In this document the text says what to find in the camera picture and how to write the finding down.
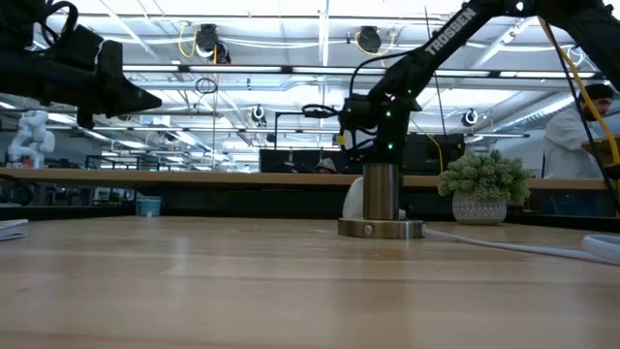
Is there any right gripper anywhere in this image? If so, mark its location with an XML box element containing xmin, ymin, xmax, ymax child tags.
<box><xmin>373</xmin><ymin>94</ymin><xmax>414</xmax><ymax>166</ymax></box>

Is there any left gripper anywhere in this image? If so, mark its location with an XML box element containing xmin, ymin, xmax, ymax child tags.
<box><xmin>0</xmin><ymin>40</ymin><xmax>163</xmax><ymax>130</ymax></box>

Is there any metal lamp socket base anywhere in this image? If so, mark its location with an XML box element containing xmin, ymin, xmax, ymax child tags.
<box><xmin>337</xmin><ymin>162</ymin><xmax>427</xmax><ymax>240</ymax></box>

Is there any person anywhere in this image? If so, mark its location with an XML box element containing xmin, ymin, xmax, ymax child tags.
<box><xmin>542</xmin><ymin>82</ymin><xmax>620</xmax><ymax>217</ymax></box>
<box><xmin>313</xmin><ymin>157</ymin><xmax>338</xmax><ymax>175</ymax></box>

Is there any green potted plant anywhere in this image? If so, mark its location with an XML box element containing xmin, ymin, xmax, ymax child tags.
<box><xmin>437</xmin><ymin>148</ymin><xmax>533</xmax><ymax>226</ymax></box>

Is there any large tan desk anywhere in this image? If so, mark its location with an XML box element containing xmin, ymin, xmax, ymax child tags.
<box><xmin>0</xmin><ymin>167</ymin><xmax>620</xmax><ymax>191</ymax></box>

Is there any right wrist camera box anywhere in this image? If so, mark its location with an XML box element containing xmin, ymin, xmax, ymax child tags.
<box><xmin>337</xmin><ymin>95</ymin><xmax>380</xmax><ymax>152</ymax></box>

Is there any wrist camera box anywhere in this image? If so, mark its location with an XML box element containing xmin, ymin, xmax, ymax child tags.
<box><xmin>47</xmin><ymin>23</ymin><xmax>106</xmax><ymax>72</ymax></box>
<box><xmin>337</xmin><ymin>95</ymin><xmax>380</xmax><ymax>152</ymax></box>

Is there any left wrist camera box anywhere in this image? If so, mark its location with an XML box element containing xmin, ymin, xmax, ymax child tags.
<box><xmin>47</xmin><ymin>23</ymin><xmax>106</xmax><ymax>72</ymax></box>

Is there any right camera cable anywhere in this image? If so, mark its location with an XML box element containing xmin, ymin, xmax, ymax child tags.
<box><xmin>301</xmin><ymin>103</ymin><xmax>343</xmax><ymax>121</ymax></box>

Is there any camera cable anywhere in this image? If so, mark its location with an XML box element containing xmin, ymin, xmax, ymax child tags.
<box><xmin>41</xmin><ymin>0</ymin><xmax>79</xmax><ymax>49</ymax></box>
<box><xmin>301</xmin><ymin>103</ymin><xmax>343</xmax><ymax>121</ymax></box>

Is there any left camera cable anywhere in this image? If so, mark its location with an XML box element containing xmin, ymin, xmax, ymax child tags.
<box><xmin>41</xmin><ymin>0</ymin><xmax>79</xmax><ymax>49</ymax></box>

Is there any black aluminium table frame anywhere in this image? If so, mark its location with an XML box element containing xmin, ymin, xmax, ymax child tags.
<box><xmin>0</xmin><ymin>203</ymin><xmax>620</xmax><ymax>234</ymax></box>

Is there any white lamp cord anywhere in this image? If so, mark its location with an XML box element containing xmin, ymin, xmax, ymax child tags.
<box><xmin>423</xmin><ymin>227</ymin><xmax>620</xmax><ymax>267</ymax></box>

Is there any black hanging cable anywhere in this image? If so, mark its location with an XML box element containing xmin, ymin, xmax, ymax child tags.
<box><xmin>550</xmin><ymin>28</ymin><xmax>620</xmax><ymax>214</ymax></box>

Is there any yellow hanging cable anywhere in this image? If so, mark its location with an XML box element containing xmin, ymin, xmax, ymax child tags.
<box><xmin>537</xmin><ymin>16</ymin><xmax>620</xmax><ymax>166</ymax></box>

